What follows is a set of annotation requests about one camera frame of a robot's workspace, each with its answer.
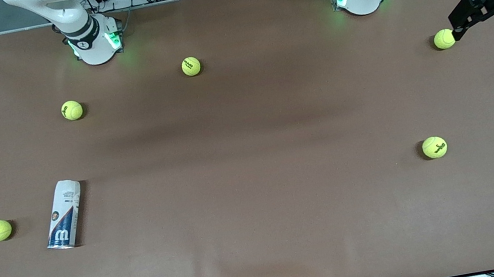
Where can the blue white tennis ball can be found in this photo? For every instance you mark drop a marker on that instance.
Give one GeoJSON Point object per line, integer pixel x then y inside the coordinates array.
{"type": "Point", "coordinates": [62, 216]}

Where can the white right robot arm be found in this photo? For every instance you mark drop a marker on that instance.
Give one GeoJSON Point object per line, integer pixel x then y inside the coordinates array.
{"type": "Point", "coordinates": [90, 44]}

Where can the brown table cover mat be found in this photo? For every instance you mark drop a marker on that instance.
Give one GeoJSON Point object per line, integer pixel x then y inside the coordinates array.
{"type": "Point", "coordinates": [250, 158]}

